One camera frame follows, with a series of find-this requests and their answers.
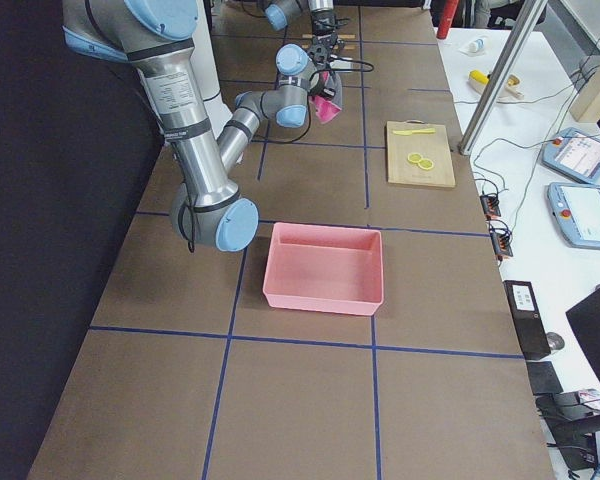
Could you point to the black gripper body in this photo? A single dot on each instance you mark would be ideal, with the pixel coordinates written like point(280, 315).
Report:
point(322, 26)
point(320, 89)

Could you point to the pink and grey cloth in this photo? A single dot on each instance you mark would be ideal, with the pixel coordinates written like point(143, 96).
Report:
point(326, 110)

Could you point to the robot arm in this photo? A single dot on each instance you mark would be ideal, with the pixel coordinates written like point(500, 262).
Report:
point(281, 13)
point(168, 43)

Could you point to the upper lemon slice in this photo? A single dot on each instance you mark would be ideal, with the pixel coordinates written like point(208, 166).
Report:
point(414, 158)

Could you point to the lemon slice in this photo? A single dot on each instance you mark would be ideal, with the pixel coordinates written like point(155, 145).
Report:
point(426, 164)
point(414, 158)

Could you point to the bamboo cutting board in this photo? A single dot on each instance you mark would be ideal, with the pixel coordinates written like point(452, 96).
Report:
point(432, 146)

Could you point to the yellow plastic knife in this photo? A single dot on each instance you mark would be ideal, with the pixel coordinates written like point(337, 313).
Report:
point(410, 132)

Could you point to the red cylinder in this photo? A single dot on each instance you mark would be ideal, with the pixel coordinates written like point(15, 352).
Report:
point(446, 18)

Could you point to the lower lemon slice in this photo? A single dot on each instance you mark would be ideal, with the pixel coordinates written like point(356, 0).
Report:
point(426, 164)

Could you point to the white tube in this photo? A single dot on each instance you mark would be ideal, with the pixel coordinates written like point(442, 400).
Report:
point(476, 47)

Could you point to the yellow toy corn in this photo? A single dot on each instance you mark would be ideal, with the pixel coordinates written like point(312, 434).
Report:
point(478, 80)

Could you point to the pink plastic bin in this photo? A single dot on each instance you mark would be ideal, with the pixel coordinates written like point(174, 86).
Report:
point(325, 269)

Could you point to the orange connector upper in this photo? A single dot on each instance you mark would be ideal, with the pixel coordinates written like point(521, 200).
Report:
point(490, 205)

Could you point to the orange connector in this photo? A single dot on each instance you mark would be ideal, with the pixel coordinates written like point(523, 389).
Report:
point(501, 240)
point(490, 205)

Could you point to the orange connector lower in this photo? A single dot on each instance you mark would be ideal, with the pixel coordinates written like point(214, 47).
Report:
point(501, 240)

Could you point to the far teach pendant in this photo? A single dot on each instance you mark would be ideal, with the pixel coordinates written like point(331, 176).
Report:
point(574, 154)

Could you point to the teach pendant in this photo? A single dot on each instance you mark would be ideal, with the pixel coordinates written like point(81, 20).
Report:
point(576, 210)
point(574, 154)

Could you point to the black box device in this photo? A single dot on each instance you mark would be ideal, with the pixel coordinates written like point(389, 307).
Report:
point(526, 319)

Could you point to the near teach pendant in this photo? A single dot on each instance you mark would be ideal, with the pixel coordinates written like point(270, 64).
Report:
point(576, 210)

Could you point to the aluminium frame post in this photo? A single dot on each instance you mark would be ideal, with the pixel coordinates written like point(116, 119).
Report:
point(518, 36)

